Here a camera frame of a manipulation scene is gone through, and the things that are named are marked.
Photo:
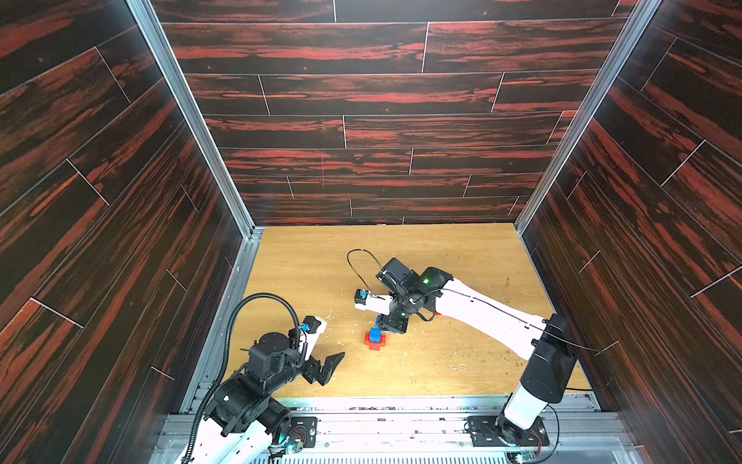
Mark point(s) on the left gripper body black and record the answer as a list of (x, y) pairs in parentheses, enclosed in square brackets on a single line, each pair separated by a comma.
[(293, 367)]

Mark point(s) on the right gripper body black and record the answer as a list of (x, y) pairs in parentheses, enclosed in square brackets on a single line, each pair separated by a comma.
[(394, 319)]

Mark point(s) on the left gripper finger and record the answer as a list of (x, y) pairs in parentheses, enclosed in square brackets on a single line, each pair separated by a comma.
[(328, 369), (308, 342)]

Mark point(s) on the blue square lego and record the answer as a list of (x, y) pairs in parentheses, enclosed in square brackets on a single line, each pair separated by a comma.
[(376, 336)]

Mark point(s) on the red long lego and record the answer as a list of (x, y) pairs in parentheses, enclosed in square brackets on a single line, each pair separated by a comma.
[(366, 341)]

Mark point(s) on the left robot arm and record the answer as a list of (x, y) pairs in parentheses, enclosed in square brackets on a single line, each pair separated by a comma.
[(242, 419)]

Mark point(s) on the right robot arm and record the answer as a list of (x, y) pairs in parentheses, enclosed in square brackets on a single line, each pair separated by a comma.
[(544, 344)]

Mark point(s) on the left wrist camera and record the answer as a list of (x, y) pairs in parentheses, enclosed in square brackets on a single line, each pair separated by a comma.
[(314, 325)]

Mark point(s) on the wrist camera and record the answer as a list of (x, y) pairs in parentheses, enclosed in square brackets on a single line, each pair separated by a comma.
[(366, 300), (314, 325)]

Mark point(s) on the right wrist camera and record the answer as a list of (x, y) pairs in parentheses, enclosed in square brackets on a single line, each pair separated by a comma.
[(366, 300)]

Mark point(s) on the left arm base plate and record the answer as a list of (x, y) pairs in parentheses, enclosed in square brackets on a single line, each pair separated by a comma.
[(300, 433)]

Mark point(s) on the aluminium front rail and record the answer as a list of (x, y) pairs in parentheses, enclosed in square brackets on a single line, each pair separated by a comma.
[(430, 429)]

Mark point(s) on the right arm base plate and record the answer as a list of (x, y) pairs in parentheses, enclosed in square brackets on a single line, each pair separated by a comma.
[(491, 431)]

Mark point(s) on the right aluminium corner post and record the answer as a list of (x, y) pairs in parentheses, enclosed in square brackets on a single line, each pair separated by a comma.
[(627, 40)]

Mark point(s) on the aluminium corner post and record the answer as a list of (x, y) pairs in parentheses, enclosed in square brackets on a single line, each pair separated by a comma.
[(146, 19), (627, 40)]

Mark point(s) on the left aluminium corner post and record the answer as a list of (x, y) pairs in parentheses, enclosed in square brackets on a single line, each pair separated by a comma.
[(146, 19)]

